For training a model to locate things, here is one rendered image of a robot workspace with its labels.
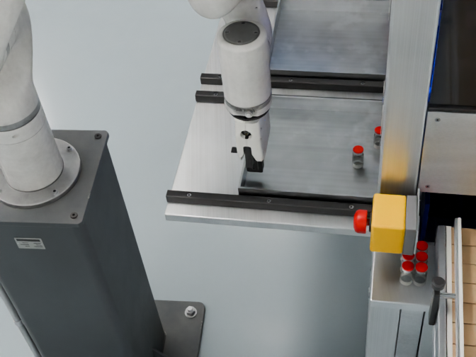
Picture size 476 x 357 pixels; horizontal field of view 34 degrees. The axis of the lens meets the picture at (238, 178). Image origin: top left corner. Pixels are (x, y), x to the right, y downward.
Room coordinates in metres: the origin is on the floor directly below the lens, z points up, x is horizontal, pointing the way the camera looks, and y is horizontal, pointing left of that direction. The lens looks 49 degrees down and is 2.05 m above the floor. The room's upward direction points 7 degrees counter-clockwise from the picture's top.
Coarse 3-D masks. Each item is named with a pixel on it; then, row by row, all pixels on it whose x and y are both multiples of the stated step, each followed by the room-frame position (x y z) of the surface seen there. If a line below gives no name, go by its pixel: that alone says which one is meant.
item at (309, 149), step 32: (288, 96) 1.21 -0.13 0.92; (288, 128) 1.15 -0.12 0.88; (320, 128) 1.14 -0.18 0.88; (352, 128) 1.13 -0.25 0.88; (288, 160) 1.06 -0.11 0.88; (320, 160) 1.05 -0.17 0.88; (256, 192) 0.97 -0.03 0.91; (288, 192) 0.95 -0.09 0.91; (320, 192) 0.97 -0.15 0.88; (352, 192) 0.96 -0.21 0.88
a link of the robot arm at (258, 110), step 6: (270, 96) 1.01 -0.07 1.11; (270, 102) 1.01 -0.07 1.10; (228, 108) 1.01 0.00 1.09; (234, 108) 1.00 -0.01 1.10; (240, 108) 1.00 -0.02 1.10; (246, 108) 0.99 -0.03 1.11; (252, 108) 0.99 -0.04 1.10; (258, 108) 0.99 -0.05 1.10; (264, 108) 1.00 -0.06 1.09; (234, 114) 1.00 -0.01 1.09; (240, 114) 1.00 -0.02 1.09; (246, 114) 0.98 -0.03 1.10; (252, 114) 0.98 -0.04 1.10; (258, 114) 0.99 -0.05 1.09
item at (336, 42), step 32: (288, 0) 1.55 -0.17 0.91; (320, 0) 1.53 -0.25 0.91; (352, 0) 1.51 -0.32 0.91; (384, 0) 1.49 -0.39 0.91; (288, 32) 1.46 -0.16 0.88; (320, 32) 1.45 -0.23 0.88; (352, 32) 1.43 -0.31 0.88; (384, 32) 1.42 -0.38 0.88; (288, 64) 1.35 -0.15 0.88; (320, 64) 1.33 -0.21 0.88; (352, 64) 1.32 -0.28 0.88; (384, 64) 1.31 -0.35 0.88
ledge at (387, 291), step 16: (384, 256) 0.80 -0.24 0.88; (400, 256) 0.80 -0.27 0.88; (432, 256) 0.79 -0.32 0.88; (384, 272) 0.77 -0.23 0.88; (400, 272) 0.77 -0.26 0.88; (432, 272) 0.76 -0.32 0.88; (384, 288) 0.74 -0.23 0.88; (400, 288) 0.73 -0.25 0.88; (416, 288) 0.73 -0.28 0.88; (432, 288) 0.72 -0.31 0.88; (384, 304) 0.71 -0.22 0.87; (400, 304) 0.70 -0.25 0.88; (416, 304) 0.70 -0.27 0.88
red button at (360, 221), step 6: (360, 210) 0.81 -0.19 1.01; (366, 210) 0.81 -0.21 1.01; (354, 216) 0.80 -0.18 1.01; (360, 216) 0.80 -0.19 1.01; (366, 216) 0.79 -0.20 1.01; (354, 222) 0.79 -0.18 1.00; (360, 222) 0.79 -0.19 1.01; (366, 222) 0.79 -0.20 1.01; (354, 228) 0.79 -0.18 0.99; (360, 228) 0.78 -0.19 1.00
